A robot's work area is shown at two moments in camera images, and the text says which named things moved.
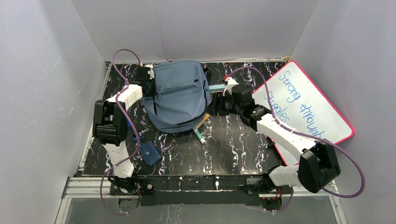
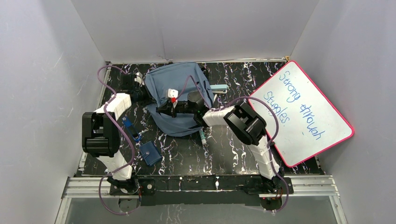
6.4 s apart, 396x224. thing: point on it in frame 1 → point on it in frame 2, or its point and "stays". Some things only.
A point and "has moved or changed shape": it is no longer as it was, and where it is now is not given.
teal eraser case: [216, 87] stays
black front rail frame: [161, 190] stays
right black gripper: [216, 104] → [166, 108]
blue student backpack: [182, 96] stays
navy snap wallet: [150, 153] stays
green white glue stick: [200, 136] has moved or changed shape
